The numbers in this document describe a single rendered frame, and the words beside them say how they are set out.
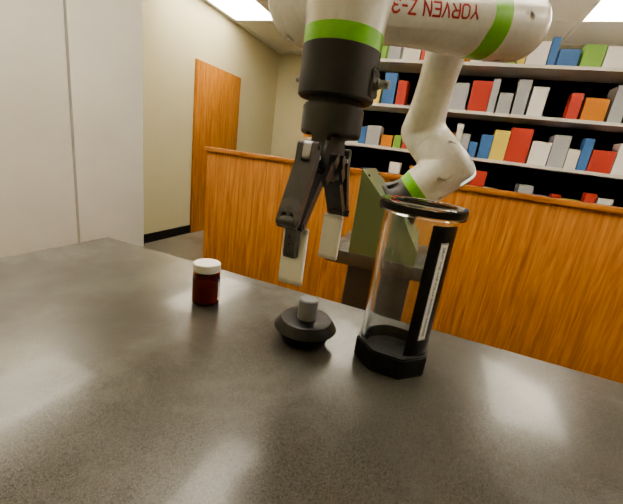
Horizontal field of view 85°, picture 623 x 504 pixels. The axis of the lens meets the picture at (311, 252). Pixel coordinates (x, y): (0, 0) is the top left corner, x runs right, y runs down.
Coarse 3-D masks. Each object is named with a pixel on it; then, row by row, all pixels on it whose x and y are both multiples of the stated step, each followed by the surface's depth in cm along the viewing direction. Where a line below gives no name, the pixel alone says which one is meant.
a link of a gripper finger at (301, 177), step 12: (300, 144) 37; (312, 144) 37; (300, 156) 38; (312, 156) 37; (300, 168) 37; (312, 168) 37; (288, 180) 37; (300, 180) 37; (312, 180) 38; (288, 192) 37; (300, 192) 37; (288, 204) 37; (300, 204) 36; (276, 216) 37; (300, 216) 37
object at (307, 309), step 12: (300, 300) 49; (312, 300) 49; (288, 312) 51; (300, 312) 49; (312, 312) 49; (324, 312) 53; (276, 324) 49; (288, 324) 48; (300, 324) 48; (312, 324) 48; (324, 324) 49; (288, 336) 47; (300, 336) 46; (312, 336) 47; (324, 336) 47; (300, 348) 48; (312, 348) 48
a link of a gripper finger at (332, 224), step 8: (328, 216) 52; (336, 216) 51; (328, 224) 52; (336, 224) 52; (328, 232) 52; (336, 232) 52; (320, 240) 53; (328, 240) 53; (336, 240) 52; (320, 248) 53; (328, 248) 53; (336, 248) 52; (320, 256) 54; (328, 256) 53; (336, 256) 53
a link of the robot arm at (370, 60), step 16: (304, 48) 39; (320, 48) 37; (336, 48) 36; (352, 48) 36; (368, 48) 37; (304, 64) 39; (320, 64) 37; (336, 64) 37; (352, 64) 37; (368, 64) 37; (304, 80) 39; (320, 80) 37; (336, 80) 37; (352, 80) 37; (368, 80) 38; (384, 80) 39; (304, 96) 42; (320, 96) 39; (336, 96) 39; (352, 96) 38; (368, 96) 39
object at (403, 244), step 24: (384, 216) 44; (408, 216) 39; (384, 240) 43; (408, 240) 40; (384, 264) 43; (408, 264) 41; (384, 288) 43; (408, 288) 42; (384, 312) 44; (408, 312) 42; (384, 336) 44
